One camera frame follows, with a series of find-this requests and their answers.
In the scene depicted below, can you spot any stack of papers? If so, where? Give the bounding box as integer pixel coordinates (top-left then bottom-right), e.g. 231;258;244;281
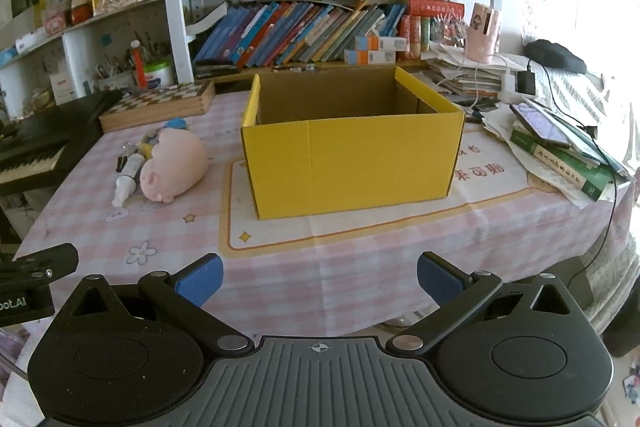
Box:
422;44;526;100

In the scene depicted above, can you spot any black charger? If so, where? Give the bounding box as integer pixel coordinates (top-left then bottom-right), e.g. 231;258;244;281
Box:
516;69;537;96

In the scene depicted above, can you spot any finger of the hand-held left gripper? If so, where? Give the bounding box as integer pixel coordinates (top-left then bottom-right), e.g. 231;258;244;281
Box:
0;243;79;289

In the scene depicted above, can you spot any pink plush pig toy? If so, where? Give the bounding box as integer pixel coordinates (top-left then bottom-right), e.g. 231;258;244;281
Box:
139;128;210;202

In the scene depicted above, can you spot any desktop with pink checked tablecloth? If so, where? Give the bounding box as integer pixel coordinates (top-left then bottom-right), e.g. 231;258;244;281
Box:
15;89;636;343

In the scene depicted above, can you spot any orange glue bottle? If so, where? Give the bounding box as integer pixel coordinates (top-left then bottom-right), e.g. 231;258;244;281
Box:
130;41;148;88

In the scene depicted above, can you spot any thick green book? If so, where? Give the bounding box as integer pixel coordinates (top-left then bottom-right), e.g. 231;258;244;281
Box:
510;127;631;202

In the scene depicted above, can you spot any white spray bottle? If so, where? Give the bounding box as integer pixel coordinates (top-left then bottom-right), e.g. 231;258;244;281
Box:
111;154;147;208

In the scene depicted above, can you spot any pink printed box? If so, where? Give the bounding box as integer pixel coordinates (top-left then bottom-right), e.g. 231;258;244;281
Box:
42;9;67;32

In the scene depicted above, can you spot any clear holder with pens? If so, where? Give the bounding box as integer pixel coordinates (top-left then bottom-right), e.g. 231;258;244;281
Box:
95;64;136;90

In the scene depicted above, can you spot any black electronic keyboard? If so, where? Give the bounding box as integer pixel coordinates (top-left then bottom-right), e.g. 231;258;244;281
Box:
0;89;123;198

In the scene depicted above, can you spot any smartphone with lit screen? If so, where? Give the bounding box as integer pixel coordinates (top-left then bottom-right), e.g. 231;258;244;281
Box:
510;102;572;148

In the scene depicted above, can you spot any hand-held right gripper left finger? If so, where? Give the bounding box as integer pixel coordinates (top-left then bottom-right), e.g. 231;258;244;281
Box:
52;253;254;354

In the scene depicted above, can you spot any white green tub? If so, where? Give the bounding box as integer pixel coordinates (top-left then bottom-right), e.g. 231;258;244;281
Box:
143;61;174;88

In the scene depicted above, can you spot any red white round doll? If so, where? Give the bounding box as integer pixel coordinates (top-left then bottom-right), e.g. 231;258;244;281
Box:
70;0;94;25

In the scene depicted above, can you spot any yellow cardboard box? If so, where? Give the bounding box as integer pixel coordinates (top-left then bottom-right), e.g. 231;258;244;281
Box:
240;67;467;221

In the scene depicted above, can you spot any black stapler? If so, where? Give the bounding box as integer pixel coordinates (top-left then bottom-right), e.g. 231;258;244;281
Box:
192;64;241;80

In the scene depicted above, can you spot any thick red book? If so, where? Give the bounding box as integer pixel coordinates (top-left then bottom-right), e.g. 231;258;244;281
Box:
407;0;466;15

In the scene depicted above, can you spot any wooden chessboard box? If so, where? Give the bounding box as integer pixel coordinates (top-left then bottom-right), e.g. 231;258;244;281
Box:
98;80;216;134

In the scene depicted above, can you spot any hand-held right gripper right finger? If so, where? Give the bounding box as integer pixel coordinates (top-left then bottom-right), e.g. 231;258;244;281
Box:
385;251;593;354

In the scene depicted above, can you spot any white bookshelf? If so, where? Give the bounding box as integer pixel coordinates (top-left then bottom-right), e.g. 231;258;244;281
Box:
0;0;506;118

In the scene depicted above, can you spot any white power adapter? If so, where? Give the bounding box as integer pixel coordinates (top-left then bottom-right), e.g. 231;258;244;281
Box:
500;72;521;104

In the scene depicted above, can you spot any pink pen holder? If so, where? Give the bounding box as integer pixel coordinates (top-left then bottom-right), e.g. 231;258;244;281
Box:
465;3;502;60

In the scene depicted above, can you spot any white red printed box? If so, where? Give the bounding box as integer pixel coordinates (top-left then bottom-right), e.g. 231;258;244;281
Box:
49;72;76;105

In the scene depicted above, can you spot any row of leaning books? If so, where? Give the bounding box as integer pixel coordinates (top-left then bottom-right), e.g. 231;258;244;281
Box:
192;0;408;68

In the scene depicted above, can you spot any white tissue box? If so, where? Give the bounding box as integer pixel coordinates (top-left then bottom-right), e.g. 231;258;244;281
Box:
15;29;51;52

